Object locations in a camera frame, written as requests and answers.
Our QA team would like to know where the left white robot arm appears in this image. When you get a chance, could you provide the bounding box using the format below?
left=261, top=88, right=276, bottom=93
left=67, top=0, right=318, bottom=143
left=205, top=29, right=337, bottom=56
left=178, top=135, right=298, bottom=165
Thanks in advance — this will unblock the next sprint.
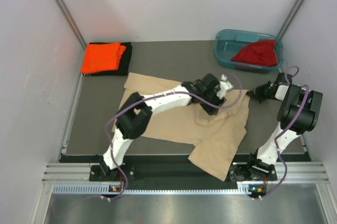
left=99, top=73, right=233, bottom=180

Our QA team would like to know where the beige t shirt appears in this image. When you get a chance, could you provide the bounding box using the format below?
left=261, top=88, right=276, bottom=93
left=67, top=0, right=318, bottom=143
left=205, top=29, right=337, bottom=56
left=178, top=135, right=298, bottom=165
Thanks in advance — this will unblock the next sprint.
left=111, top=72, right=251, bottom=182

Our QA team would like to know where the grey slotted cable duct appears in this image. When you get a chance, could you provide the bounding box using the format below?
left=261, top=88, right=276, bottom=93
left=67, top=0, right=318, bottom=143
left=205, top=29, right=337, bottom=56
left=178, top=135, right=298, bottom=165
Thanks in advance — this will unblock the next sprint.
left=53, top=183, right=266, bottom=196

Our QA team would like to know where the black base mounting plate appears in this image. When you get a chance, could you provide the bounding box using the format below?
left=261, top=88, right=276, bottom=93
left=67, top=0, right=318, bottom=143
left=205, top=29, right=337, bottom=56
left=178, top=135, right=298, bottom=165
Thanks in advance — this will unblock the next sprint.
left=57, top=154, right=280, bottom=189

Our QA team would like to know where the black folded t shirt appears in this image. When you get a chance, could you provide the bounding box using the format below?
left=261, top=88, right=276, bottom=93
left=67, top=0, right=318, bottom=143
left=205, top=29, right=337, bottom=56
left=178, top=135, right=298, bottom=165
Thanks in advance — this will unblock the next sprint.
left=83, top=42, right=132, bottom=76

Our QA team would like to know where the teal plastic basket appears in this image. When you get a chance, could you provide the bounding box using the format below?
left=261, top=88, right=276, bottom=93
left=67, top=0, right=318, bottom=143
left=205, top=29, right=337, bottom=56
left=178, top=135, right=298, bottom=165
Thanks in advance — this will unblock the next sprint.
left=213, top=29, right=283, bottom=73

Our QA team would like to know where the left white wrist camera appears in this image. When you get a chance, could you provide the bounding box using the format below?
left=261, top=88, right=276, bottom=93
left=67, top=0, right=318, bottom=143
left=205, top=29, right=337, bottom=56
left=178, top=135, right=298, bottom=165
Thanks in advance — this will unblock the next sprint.
left=217, top=74, right=234, bottom=99

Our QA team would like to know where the orange folded t shirt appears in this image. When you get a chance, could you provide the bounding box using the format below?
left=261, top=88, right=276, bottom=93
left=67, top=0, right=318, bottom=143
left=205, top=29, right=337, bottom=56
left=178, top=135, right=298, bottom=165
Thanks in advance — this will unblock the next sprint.
left=81, top=42, right=126, bottom=74

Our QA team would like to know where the aluminium frame rail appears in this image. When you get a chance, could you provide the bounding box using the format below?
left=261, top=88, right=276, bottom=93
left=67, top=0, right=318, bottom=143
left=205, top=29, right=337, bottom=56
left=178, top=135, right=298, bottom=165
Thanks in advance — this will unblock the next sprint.
left=42, top=162, right=329, bottom=183

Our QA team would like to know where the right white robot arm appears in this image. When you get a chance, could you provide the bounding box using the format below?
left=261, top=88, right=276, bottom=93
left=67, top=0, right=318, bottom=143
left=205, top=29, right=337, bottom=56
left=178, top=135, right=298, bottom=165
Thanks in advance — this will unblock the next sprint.
left=245, top=73, right=323, bottom=180

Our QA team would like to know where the red t shirt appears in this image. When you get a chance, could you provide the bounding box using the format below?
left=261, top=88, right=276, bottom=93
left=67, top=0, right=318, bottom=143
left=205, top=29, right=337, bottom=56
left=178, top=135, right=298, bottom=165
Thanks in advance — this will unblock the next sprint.
left=231, top=40, right=277, bottom=67

